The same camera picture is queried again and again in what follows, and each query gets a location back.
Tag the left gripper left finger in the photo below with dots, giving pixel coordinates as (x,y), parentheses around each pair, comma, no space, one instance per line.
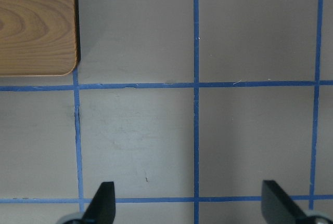
(102,208)

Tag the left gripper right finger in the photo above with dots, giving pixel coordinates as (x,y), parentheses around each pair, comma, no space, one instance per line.
(278,208)

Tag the wooden tray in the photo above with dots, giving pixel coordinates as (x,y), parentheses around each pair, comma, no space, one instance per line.
(39,37)

